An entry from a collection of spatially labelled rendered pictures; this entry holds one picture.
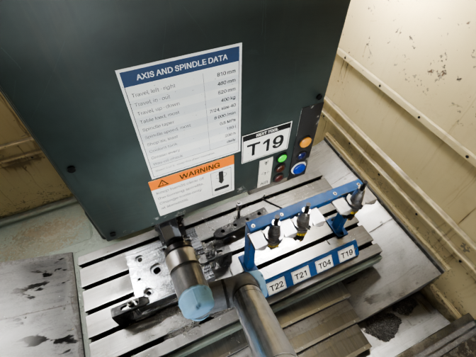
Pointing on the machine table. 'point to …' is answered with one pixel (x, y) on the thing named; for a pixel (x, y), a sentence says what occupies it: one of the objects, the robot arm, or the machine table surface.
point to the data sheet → (185, 108)
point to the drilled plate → (150, 253)
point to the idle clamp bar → (237, 225)
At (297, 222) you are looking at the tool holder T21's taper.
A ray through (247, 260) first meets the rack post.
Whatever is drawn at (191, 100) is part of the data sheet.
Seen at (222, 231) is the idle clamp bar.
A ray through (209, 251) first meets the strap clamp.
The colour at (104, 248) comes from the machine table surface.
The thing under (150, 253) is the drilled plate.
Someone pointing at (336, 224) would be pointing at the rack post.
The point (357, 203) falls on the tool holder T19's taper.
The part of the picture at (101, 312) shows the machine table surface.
